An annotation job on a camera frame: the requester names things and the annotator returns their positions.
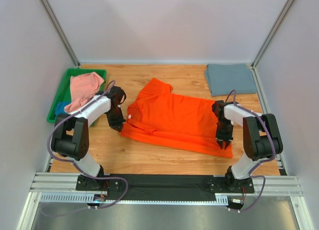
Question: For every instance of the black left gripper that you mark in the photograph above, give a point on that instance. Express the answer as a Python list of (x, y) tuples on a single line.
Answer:
[(116, 121)]

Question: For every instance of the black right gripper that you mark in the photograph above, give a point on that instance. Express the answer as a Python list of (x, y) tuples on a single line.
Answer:
[(224, 136)]

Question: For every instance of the orange t shirt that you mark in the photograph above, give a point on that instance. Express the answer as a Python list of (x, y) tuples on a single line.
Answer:
[(159, 117)]

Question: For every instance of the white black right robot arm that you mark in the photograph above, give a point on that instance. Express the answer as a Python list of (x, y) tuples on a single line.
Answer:
[(261, 139)]

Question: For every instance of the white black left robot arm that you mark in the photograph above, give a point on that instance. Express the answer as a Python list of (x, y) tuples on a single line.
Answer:
[(69, 141)]

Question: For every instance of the pink t shirt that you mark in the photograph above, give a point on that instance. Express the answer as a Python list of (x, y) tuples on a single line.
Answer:
[(82, 89)]

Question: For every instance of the blue cloth in bin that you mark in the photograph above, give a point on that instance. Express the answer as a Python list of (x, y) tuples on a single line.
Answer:
[(60, 108)]

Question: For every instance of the green plastic bin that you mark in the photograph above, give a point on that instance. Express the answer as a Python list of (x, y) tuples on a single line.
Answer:
[(63, 92)]

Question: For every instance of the folded grey blue t shirt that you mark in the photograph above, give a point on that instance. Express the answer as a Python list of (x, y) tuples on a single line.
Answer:
[(222, 78)]

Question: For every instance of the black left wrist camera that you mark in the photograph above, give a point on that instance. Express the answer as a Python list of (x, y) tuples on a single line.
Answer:
[(117, 96)]

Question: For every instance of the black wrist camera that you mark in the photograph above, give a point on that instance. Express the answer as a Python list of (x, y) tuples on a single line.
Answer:
[(218, 109), (117, 96)]

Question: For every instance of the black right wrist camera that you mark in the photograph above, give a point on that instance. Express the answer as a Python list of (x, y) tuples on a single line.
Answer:
[(218, 109)]

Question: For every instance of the black base plate strip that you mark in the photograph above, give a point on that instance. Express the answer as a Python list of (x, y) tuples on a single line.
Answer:
[(151, 187)]

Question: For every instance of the aluminium frame rail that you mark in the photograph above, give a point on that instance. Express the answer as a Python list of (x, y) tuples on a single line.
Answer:
[(72, 182)]

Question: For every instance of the left aluminium corner post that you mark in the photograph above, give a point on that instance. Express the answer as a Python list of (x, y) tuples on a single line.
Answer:
[(59, 30)]

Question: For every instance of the aluminium corner post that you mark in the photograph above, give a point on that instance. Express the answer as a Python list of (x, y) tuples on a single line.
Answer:
[(276, 26), (59, 30)]

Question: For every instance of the right aluminium corner post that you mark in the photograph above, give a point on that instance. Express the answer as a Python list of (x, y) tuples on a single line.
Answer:
[(276, 26)]

